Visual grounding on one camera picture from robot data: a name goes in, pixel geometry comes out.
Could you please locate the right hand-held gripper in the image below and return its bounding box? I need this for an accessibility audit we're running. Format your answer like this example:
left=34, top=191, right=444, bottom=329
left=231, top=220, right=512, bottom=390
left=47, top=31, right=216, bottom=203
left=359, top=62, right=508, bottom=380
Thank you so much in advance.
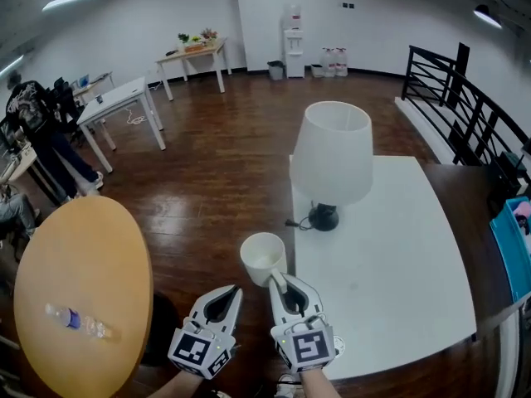
left=268, top=274, right=336, bottom=375

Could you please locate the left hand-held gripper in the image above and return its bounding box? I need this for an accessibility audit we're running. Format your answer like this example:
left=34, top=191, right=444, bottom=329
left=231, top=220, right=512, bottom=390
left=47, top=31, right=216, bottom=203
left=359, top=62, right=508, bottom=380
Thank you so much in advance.
left=167, top=284, right=244, bottom=380

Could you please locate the white ceramic mug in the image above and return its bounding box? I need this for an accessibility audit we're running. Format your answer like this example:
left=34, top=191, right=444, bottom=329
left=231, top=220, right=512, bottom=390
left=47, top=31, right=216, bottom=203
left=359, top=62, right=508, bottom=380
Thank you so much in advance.
left=239, top=231, right=288, bottom=294

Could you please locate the clear plastic water bottle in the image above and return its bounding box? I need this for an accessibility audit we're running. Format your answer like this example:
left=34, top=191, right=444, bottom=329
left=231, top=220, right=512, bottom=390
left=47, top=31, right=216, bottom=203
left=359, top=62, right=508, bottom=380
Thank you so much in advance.
left=44, top=303, right=121, bottom=342

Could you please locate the white table lamp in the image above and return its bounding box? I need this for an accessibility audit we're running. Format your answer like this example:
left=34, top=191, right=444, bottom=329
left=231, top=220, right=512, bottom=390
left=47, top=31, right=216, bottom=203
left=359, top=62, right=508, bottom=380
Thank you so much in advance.
left=285, top=100, right=373, bottom=232

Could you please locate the person's left forearm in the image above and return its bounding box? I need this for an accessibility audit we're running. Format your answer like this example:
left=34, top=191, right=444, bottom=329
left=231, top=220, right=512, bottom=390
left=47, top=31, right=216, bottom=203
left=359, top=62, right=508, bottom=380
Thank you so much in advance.
left=147, top=369, right=204, bottom=398

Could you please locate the person's right forearm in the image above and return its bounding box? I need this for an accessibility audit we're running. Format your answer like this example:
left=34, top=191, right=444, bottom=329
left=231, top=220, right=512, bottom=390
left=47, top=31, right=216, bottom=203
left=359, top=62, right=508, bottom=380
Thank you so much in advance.
left=298, top=366, right=341, bottom=398

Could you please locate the black dome with white base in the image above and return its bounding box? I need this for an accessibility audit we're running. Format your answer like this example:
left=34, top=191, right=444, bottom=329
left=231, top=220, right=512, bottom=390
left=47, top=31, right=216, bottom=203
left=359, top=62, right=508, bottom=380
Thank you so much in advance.
left=473, top=4, right=503, bottom=29

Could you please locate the person's white right shoe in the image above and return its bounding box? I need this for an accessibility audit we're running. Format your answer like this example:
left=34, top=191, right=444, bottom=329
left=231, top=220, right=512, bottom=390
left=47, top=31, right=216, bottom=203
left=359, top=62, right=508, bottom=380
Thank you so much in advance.
left=275, top=373, right=299, bottom=398

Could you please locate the white low table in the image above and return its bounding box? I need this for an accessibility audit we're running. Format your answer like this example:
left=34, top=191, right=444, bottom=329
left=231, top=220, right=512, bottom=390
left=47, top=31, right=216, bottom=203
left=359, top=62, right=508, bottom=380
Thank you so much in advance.
left=289, top=155, right=477, bottom=381

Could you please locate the round wooden table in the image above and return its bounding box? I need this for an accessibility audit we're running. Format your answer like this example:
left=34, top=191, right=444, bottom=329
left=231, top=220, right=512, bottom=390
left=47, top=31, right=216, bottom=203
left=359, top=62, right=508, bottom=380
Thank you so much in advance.
left=12, top=196, right=154, bottom=398

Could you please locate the dark wooden desk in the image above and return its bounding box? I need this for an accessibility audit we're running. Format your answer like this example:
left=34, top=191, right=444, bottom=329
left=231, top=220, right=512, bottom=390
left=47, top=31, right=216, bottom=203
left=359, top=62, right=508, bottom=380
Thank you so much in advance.
left=418, top=163, right=524, bottom=339

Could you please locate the blue plastic bin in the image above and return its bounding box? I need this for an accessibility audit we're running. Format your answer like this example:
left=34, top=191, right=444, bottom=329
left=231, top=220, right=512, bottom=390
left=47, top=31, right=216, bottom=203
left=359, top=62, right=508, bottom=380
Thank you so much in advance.
left=489, top=197, right=531, bottom=304

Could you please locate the white rectangular desk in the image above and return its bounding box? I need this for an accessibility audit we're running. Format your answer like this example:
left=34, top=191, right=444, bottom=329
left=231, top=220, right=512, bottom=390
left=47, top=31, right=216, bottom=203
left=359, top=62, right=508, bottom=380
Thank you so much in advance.
left=76, top=75, right=167, bottom=174

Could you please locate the beige round table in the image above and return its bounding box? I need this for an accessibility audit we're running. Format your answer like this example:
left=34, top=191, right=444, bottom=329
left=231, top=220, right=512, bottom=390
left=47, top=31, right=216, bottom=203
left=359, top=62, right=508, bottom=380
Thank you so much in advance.
left=0, top=147, right=42, bottom=206

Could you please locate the clear water jug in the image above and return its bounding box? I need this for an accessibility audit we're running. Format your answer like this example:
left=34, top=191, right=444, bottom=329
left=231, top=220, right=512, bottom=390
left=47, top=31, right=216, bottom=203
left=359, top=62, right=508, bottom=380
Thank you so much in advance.
left=334, top=46, right=349, bottom=77
left=321, top=46, right=336, bottom=78

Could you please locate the white water dispenser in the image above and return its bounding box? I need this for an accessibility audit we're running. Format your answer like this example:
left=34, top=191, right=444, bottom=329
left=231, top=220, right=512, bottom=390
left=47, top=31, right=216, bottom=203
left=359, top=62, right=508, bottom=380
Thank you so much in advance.
left=283, top=28, right=306, bottom=79

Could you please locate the dark rectangular box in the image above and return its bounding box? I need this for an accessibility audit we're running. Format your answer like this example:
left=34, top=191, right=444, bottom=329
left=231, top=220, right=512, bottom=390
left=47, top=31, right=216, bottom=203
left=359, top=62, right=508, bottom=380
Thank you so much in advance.
left=493, top=150, right=524, bottom=198

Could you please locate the light wooden table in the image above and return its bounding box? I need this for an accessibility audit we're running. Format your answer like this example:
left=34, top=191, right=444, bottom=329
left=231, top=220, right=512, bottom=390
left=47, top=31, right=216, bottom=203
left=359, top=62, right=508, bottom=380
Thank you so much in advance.
left=155, top=37, right=232, bottom=102

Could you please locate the black office chair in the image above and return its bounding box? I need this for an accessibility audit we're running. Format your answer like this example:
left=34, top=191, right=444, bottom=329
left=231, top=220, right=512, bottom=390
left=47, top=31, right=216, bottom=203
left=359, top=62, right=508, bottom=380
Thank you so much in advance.
left=51, top=76, right=82, bottom=132

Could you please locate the white desk with laptop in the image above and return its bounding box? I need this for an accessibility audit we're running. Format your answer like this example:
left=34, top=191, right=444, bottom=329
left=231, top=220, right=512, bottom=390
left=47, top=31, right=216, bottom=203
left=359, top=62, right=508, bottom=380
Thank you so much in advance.
left=72, top=71, right=116, bottom=107

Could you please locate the black metal railing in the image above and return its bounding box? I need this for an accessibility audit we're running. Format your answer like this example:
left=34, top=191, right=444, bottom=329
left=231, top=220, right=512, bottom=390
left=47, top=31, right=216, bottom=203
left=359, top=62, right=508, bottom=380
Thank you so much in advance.
left=400, top=41, right=531, bottom=190

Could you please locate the water dispenser bottle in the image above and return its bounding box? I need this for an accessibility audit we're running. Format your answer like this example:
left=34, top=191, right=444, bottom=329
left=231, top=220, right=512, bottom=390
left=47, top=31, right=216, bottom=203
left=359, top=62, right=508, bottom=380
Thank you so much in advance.
left=285, top=2, right=303, bottom=31

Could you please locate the long ceiling light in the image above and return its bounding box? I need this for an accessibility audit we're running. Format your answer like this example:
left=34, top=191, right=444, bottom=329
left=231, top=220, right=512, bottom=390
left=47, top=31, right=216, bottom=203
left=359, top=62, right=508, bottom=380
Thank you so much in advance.
left=41, top=0, right=103, bottom=12
left=0, top=54, right=25, bottom=78

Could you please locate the white power strip cable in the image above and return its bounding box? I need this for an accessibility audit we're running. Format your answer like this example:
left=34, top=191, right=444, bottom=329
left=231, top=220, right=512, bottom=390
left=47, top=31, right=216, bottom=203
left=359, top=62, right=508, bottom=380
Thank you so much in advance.
left=126, top=105, right=149, bottom=126

